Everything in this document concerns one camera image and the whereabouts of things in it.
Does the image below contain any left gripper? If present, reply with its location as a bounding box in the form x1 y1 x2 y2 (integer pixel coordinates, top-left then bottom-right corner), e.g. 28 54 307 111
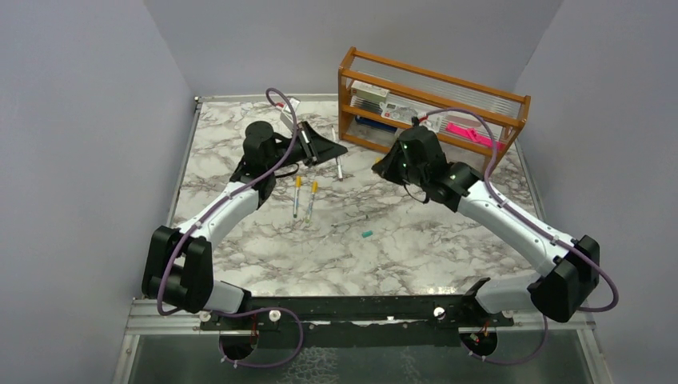
266 121 348 172

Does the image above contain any grey pen purple end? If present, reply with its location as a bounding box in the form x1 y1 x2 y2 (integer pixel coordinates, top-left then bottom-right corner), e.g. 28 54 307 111
330 126 345 182

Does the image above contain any grey pen teal end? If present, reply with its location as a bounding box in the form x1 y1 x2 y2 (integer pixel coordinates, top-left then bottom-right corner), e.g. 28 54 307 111
305 180 318 223

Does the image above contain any grey pen green end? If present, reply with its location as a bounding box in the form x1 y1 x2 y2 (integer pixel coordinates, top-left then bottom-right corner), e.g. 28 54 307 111
332 214 369 227

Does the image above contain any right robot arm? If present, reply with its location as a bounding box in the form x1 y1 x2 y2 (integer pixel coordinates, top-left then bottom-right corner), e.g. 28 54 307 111
372 126 600 326

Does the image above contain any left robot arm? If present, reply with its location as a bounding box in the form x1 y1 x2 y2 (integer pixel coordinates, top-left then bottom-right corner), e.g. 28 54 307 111
142 121 348 329

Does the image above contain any white printed card package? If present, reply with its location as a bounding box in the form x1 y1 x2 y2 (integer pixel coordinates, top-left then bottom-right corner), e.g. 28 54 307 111
379 102 441 133

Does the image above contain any blue flat box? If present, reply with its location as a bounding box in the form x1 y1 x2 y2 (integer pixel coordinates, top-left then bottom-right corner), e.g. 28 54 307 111
354 116 397 134

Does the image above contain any orange wooden shelf rack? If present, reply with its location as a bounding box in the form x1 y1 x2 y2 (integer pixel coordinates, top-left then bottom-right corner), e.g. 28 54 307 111
337 47 532 170

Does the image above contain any pink plastic tool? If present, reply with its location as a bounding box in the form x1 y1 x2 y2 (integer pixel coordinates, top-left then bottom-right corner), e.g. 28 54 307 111
445 122 493 149

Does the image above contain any white green box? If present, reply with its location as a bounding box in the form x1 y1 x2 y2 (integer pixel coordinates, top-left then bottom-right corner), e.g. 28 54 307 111
350 79 390 104

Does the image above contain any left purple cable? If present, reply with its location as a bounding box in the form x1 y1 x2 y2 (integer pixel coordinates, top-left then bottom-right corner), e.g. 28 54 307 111
156 87 305 370

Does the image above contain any purple cable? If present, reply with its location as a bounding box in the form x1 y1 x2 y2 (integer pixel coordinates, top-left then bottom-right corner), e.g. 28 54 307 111
423 107 620 366
156 87 305 370

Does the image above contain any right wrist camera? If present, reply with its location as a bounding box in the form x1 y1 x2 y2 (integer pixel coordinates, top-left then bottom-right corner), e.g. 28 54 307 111
411 114 439 133

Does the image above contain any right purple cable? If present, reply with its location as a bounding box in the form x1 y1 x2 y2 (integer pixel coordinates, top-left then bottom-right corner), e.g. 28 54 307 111
423 107 620 366

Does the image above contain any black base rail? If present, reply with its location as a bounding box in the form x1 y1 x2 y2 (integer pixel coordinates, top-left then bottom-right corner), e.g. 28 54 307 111
200 294 513 349

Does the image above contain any aluminium frame rail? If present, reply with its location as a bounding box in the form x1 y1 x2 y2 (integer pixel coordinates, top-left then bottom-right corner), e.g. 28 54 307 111
125 299 597 335

